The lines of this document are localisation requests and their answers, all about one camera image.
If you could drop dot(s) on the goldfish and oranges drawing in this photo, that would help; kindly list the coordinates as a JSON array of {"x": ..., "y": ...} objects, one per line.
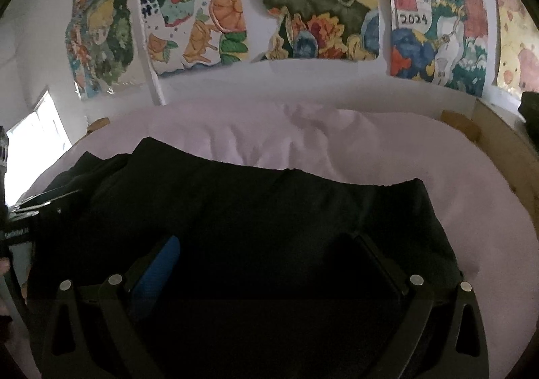
[{"x": 189, "y": 21}]

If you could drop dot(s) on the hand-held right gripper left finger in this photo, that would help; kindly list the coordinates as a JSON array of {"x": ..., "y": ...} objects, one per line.
[{"x": 156, "y": 273}]

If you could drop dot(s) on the dark green cloth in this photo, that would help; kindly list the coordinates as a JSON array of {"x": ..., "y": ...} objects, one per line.
[{"x": 530, "y": 109}]

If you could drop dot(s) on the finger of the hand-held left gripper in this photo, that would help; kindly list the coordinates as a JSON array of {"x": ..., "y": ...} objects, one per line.
[{"x": 38, "y": 205}]

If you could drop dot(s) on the landscape with flowers drawing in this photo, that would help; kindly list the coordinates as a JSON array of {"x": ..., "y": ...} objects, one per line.
[{"x": 311, "y": 4}]

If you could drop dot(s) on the black jacket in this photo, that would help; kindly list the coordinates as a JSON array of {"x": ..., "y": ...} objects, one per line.
[{"x": 261, "y": 227}]

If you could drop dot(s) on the pink bed sheet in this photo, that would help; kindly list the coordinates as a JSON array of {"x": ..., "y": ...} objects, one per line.
[{"x": 379, "y": 151}]

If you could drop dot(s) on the bright window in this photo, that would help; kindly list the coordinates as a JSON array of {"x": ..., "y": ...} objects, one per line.
[{"x": 38, "y": 134}]

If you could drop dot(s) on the pink pigs drawing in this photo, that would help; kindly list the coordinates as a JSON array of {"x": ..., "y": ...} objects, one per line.
[{"x": 516, "y": 33}]

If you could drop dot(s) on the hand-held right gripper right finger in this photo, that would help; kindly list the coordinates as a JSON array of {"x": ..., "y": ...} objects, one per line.
[{"x": 419, "y": 303}]

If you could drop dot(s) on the person's left hand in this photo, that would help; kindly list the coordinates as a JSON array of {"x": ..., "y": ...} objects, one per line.
[{"x": 4, "y": 266}]

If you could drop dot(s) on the wooden bed frame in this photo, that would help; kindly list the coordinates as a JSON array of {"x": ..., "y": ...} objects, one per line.
[{"x": 501, "y": 139}]

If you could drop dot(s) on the dragon drawing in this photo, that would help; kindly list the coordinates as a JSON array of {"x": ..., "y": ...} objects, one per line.
[{"x": 438, "y": 25}]

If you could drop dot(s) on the blond character drawing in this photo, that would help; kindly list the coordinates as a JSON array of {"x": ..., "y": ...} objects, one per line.
[{"x": 109, "y": 33}]

